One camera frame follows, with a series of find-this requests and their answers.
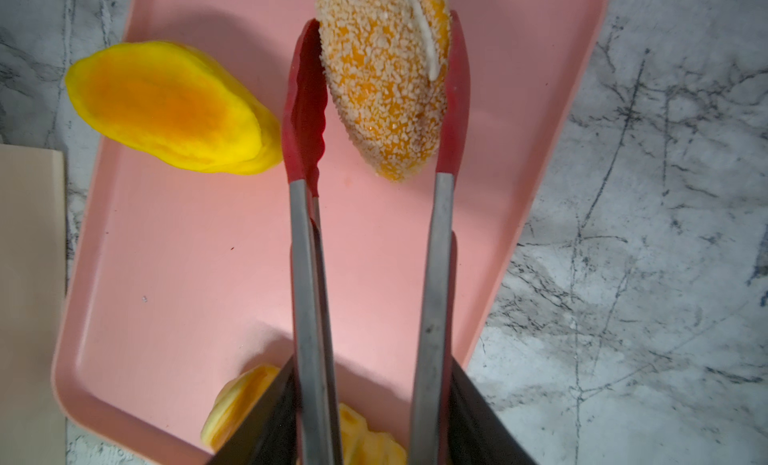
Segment orange oval bread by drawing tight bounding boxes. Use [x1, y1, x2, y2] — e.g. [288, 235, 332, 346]
[65, 41, 283, 175]

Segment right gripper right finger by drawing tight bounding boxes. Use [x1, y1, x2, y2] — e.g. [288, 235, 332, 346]
[447, 360, 536, 465]

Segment blue checkered paper bag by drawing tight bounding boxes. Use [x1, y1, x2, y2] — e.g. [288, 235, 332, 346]
[1, 145, 66, 464]

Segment red kitchen tongs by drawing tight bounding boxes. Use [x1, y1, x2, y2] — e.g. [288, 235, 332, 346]
[281, 12, 471, 464]

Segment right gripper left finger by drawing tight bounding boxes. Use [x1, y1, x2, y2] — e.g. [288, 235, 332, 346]
[208, 358, 297, 465]

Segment pink plastic tray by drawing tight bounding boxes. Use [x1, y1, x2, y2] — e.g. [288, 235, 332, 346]
[52, 0, 608, 464]

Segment ridged yellow bread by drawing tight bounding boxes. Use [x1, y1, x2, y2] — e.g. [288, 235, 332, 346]
[200, 364, 407, 465]

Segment pale bread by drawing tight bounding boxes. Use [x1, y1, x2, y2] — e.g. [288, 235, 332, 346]
[315, 0, 452, 181]

